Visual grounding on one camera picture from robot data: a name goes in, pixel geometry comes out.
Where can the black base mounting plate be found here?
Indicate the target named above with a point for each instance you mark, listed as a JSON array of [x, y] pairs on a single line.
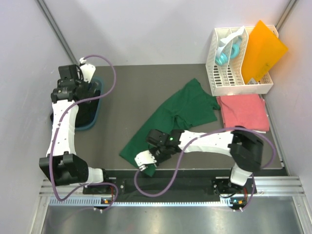
[[188, 186]]

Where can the orange plastic folder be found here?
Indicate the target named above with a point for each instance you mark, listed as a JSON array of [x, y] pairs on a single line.
[[264, 50]]

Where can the black t shirt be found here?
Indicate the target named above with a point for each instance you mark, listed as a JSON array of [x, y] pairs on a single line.
[[87, 110]]

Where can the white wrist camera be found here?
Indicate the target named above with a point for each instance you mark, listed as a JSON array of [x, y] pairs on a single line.
[[87, 69], [143, 159]]

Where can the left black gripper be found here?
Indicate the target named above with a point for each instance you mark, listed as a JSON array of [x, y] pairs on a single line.
[[87, 93]]

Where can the white perforated file organizer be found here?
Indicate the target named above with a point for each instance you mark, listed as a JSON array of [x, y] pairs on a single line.
[[227, 79]]

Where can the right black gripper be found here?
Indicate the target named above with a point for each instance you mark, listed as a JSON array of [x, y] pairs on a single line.
[[152, 151]]

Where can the pink folded t shirt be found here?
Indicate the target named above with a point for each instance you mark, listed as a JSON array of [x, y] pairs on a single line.
[[244, 110]]

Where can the blue plastic basket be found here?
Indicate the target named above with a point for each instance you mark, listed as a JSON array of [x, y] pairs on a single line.
[[96, 83]]

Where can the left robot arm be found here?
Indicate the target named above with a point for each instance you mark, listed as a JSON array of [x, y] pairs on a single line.
[[62, 162]]

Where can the grey slotted cable duct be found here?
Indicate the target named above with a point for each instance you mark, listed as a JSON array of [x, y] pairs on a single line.
[[102, 202]]

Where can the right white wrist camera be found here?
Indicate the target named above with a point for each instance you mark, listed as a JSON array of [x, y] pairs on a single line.
[[143, 159]]

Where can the green t shirt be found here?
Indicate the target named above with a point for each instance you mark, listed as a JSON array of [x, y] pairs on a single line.
[[189, 107]]

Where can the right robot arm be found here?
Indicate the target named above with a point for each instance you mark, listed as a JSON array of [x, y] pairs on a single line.
[[242, 145]]

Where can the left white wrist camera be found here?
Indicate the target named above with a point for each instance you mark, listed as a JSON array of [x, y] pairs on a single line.
[[87, 69]]

